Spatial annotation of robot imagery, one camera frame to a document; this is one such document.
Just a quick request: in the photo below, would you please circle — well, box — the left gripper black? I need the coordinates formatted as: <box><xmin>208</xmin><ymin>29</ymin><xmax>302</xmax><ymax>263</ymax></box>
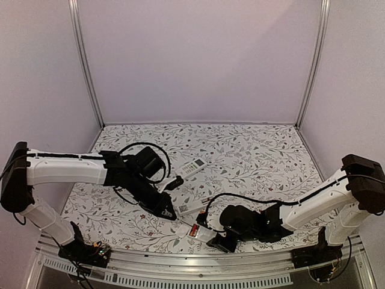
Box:
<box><xmin>127</xmin><ymin>173</ymin><xmax>177</xmax><ymax>222</ymax></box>

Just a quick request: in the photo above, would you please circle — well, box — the long white remote control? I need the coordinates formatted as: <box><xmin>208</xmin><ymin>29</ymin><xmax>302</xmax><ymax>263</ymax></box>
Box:
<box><xmin>176</xmin><ymin>197</ymin><xmax>211</xmax><ymax>216</ymax></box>

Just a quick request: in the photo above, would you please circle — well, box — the white battery cover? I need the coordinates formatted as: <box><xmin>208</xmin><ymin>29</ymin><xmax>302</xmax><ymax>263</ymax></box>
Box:
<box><xmin>175</xmin><ymin>225</ymin><xmax>189</xmax><ymax>238</ymax></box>

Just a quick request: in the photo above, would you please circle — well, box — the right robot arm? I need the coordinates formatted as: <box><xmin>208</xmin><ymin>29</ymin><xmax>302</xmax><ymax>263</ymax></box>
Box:
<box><xmin>206</xmin><ymin>154</ymin><xmax>384</xmax><ymax>263</ymax></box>

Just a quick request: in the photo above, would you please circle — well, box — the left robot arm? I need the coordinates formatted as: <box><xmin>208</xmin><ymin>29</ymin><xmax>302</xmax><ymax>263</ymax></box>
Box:
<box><xmin>1</xmin><ymin>141</ymin><xmax>177</xmax><ymax>261</ymax></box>

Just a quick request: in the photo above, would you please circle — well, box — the white remote with buttons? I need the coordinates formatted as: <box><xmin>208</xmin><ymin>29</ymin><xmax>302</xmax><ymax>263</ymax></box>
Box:
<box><xmin>176</xmin><ymin>158</ymin><xmax>208</xmax><ymax>180</ymax></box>

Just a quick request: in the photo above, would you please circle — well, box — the floral table mat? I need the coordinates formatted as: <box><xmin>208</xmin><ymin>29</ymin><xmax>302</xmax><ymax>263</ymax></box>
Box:
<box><xmin>62</xmin><ymin>124</ymin><xmax>322</xmax><ymax>254</ymax></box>

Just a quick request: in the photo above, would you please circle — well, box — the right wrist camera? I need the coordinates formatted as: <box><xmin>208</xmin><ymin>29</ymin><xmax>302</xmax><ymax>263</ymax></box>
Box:
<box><xmin>196</xmin><ymin>212</ymin><xmax>208</xmax><ymax>226</ymax></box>

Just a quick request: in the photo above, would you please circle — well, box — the aluminium front rail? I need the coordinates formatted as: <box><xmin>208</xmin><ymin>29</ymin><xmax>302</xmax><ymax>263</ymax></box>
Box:
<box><xmin>25</xmin><ymin>235</ymin><xmax>379</xmax><ymax>288</ymax></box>

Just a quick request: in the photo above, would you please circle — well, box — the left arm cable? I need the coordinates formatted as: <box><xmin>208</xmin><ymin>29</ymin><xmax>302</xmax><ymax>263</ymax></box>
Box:
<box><xmin>112</xmin><ymin>142</ymin><xmax>173</xmax><ymax>205</ymax></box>

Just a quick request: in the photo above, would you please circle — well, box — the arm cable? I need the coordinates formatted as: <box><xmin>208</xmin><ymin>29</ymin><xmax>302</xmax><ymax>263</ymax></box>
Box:
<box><xmin>204</xmin><ymin>193</ymin><xmax>301</xmax><ymax>225</ymax></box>
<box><xmin>112</xmin><ymin>142</ymin><xmax>173</xmax><ymax>205</ymax></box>

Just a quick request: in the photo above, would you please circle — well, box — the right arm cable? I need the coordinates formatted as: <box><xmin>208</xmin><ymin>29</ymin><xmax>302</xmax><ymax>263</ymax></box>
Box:
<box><xmin>204</xmin><ymin>193</ymin><xmax>301</xmax><ymax>225</ymax></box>

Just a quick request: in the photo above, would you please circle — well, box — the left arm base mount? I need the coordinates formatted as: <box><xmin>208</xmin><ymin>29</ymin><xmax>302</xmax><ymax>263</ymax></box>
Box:
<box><xmin>58</xmin><ymin>222</ymin><xmax>111</xmax><ymax>268</ymax></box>

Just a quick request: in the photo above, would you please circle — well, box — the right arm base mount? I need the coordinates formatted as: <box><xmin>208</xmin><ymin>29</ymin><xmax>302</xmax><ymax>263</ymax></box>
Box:
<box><xmin>291</xmin><ymin>227</ymin><xmax>342</xmax><ymax>283</ymax></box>

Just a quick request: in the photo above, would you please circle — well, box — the right aluminium frame post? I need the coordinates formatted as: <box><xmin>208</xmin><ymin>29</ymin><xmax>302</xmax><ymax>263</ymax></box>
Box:
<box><xmin>295</xmin><ymin>0</ymin><xmax>330</xmax><ymax>130</ymax></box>

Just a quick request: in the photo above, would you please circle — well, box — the aluminium frame post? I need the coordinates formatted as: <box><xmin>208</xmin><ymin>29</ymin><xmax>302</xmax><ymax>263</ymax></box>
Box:
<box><xmin>295</xmin><ymin>0</ymin><xmax>330</xmax><ymax>130</ymax></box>
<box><xmin>68</xmin><ymin>0</ymin><xmax>105</xmax><ymax>129</ymax></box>

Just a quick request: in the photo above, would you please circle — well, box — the left aluminium frame post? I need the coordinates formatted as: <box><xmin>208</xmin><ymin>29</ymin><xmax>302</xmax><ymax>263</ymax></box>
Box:
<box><xmin>68</xmin><ymin>0</ymin><xmax>105</xmax><ymax>129</ymax></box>

